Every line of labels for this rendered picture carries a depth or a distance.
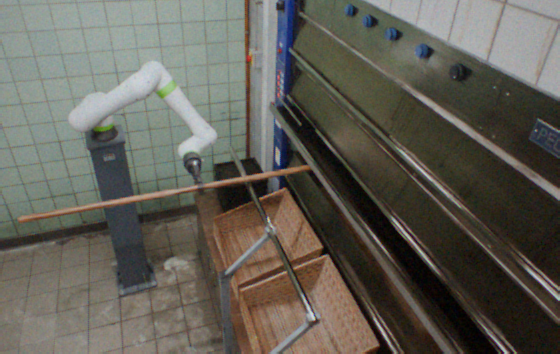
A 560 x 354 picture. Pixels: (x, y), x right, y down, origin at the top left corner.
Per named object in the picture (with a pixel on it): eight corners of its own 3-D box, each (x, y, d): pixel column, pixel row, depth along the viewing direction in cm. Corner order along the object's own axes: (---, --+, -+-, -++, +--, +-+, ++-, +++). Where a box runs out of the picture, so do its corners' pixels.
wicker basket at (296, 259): (284, 219, 286) (286, 186, 271) (320, 282, 243) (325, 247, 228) (212, 235, 271) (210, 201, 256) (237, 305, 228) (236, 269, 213)
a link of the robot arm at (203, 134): (161, 96, 231) (159, 101, 221) (178, 83, 230) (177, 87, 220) (204, 147, 245) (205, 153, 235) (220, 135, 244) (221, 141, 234)
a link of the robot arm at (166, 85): (131, 74, 216) (148, 62, 210) (142, 65, 226) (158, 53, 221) (156, 103, 223) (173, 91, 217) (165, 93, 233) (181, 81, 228)
